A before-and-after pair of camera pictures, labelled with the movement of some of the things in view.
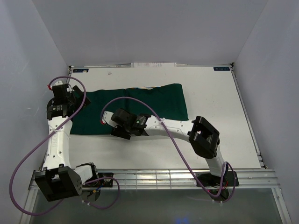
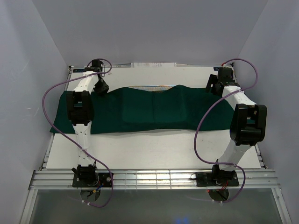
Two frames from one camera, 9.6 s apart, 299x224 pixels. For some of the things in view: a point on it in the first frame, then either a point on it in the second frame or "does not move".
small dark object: x=80 y=70 does not move
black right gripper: x=118 y=132 → x=212 y=80
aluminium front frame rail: x=145 y=179 does not move
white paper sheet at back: x=153 y=65 does not move
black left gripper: x=80 y=100 → x=104 y=88
